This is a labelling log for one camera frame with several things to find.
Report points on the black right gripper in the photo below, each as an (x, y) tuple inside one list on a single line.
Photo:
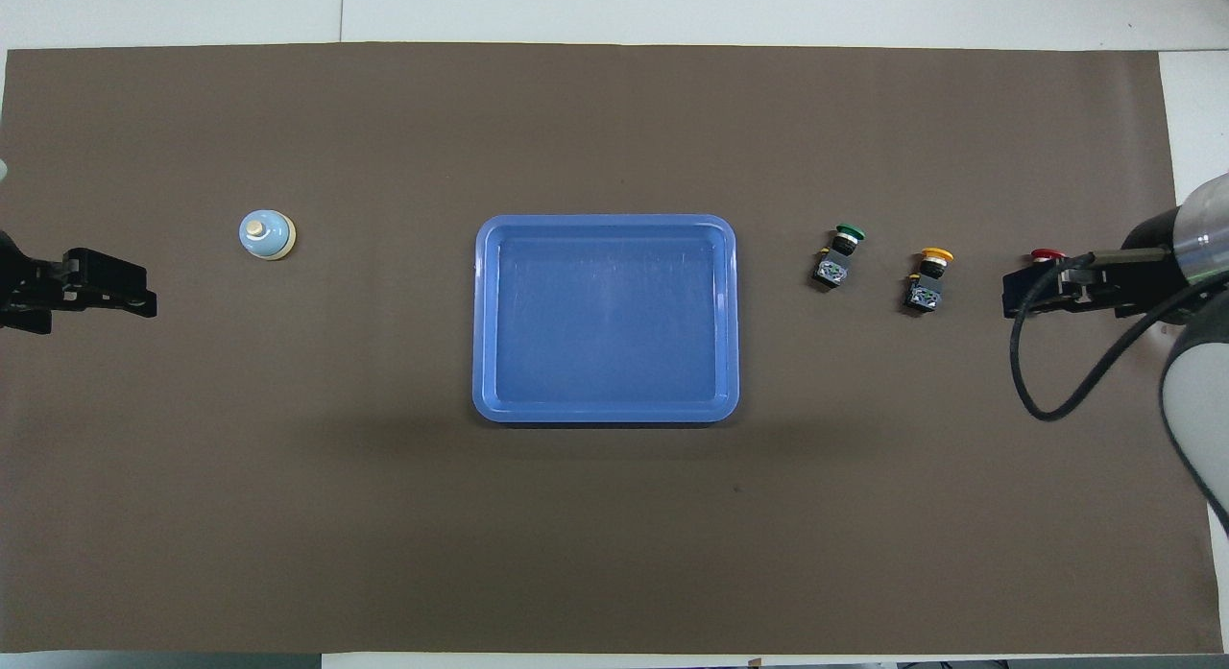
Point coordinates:
[(1085, 287)]

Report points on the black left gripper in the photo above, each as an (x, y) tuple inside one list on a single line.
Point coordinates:
[(91, 277)]

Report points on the red push button switch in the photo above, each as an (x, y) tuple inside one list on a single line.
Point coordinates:
[(1047, 256)]

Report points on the yellow push button switch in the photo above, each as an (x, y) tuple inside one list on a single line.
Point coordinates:
[(928, 283)]

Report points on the green push button switch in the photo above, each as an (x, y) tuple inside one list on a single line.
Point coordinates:
[(837, 262)]

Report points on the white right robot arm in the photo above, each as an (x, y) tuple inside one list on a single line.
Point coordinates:
[(1200, 381)]

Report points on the light blue call bell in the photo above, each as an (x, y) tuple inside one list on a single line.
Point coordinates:
[(270, 239)]

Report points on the blue plastic tray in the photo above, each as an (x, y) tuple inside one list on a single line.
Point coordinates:
[(605, 362)]

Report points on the brown table mat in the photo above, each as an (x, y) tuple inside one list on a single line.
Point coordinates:
[(384, 535)]

